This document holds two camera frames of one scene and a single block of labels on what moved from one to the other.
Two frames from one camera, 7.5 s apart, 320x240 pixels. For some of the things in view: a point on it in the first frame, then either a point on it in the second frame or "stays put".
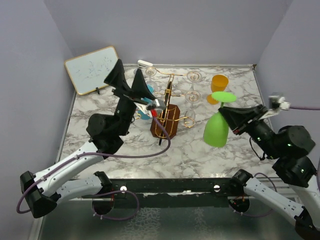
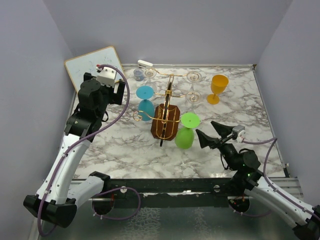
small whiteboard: [89, 71] stays put
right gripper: [237, 116] -> [223, 130]
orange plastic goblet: [218, 83] stays put
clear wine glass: [194, 76] stays put
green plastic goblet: [216, 129] -> [184, 137]
